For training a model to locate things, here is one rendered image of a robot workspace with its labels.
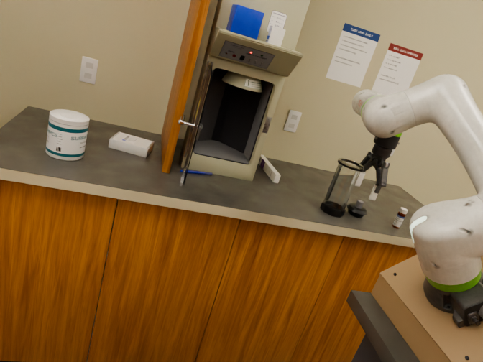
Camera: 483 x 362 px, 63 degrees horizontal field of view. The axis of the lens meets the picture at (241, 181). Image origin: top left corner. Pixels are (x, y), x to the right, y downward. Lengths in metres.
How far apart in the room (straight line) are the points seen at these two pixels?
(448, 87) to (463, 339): 0.63
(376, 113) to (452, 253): 0.45
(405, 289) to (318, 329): 0.85
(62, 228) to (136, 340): 0.59
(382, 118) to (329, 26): 1.02
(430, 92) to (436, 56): 1.24
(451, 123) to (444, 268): 0.38
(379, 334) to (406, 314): 0.09
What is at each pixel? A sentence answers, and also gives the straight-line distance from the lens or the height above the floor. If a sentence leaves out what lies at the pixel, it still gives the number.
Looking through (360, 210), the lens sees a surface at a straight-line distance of 1.75.
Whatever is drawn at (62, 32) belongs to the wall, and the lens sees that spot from 2.02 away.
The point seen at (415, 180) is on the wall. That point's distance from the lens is 2.65.
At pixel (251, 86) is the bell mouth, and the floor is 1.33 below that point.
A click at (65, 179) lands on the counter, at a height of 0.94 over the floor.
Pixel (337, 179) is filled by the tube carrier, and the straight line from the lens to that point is 1.64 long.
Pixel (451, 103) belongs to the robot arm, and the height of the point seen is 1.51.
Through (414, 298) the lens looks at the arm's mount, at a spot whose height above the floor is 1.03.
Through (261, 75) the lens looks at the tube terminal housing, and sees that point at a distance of 1.61.
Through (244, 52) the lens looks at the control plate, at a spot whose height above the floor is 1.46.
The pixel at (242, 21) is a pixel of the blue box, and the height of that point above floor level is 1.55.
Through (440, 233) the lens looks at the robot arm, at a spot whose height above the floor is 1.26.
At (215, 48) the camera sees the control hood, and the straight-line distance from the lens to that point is 1.50.
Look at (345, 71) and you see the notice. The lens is 2.20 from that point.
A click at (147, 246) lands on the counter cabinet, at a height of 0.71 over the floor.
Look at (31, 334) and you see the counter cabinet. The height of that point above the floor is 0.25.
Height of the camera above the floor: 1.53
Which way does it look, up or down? 20 degrees down
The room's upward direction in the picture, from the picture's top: 17 degrees clockwise
